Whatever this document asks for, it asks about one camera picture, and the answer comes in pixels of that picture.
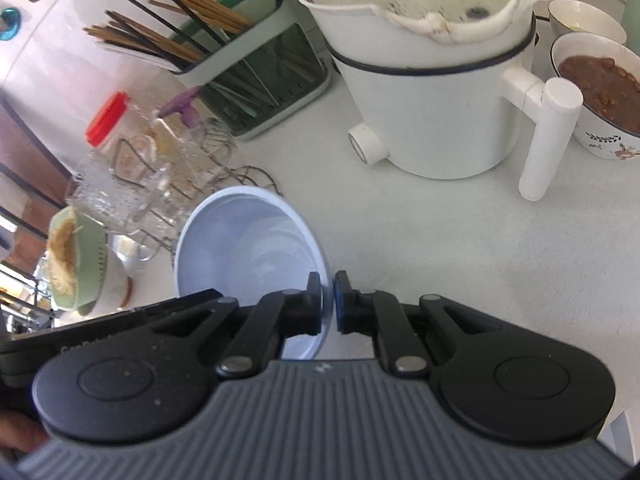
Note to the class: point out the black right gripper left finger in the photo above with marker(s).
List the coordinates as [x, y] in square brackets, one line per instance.
[268, 325]

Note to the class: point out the black right gripper right finger with blue pad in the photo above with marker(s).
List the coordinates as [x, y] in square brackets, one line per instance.
[380, 316]

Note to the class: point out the person's left hand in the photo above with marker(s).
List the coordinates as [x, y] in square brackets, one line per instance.
[18, 432]

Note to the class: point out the white bowl orange base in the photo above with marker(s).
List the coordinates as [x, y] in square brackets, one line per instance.
[116, 288]

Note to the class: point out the green colander with noodles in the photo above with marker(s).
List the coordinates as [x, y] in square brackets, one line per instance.
[76, 259]

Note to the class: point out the textured glass jar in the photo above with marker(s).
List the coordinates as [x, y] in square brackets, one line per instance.
[114, 188]

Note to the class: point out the red lid plastic jar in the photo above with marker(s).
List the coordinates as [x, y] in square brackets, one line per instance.
[125, 129]

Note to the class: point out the white electric cooker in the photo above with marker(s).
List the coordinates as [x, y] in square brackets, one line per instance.
[442, 85]

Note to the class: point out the green chopstick holder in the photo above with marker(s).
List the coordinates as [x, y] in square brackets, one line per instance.
[254, 80]

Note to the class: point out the bowl with brown food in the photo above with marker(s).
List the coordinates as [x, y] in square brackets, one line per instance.
[607, 74]

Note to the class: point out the white empty bowl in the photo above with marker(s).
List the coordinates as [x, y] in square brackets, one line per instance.
[576, 16]

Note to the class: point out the wire glass rack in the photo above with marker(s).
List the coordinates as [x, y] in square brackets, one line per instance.
[164, 175]

